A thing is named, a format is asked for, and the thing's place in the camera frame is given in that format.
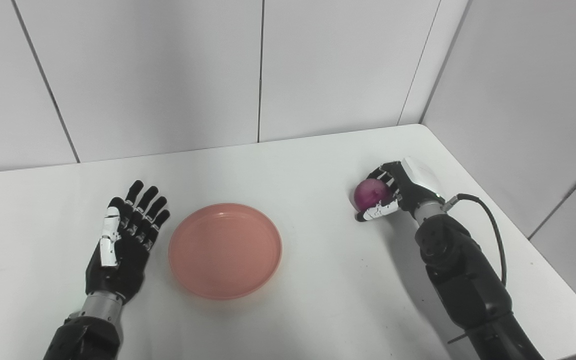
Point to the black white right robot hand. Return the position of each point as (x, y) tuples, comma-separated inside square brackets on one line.
[(415, 187)]

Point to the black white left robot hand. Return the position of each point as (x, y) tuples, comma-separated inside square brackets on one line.
[(125, 270)]

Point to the purple red onion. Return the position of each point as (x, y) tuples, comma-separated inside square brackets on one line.
[(370, 194)]

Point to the pink round plate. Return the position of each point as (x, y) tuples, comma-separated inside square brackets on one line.
[(225, 250)]

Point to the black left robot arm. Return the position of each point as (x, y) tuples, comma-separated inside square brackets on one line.
[(85, 335)]

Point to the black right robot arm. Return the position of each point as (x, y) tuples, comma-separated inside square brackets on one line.
[(468, 285)]

